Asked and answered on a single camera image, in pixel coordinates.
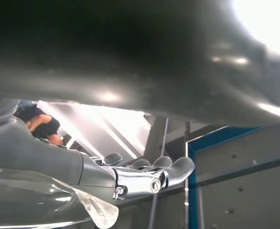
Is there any person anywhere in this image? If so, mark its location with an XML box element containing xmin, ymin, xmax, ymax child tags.
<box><xmin>13</xmin><ymin>100</ymin><xmax>64</xmax><ymax>146</ymax></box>

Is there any grey panel with blue edge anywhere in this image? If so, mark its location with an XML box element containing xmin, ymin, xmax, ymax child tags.
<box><xmin>185</xmin><ymin>125</ymin><xmax>280</xmax><ymax>229</ymax></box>

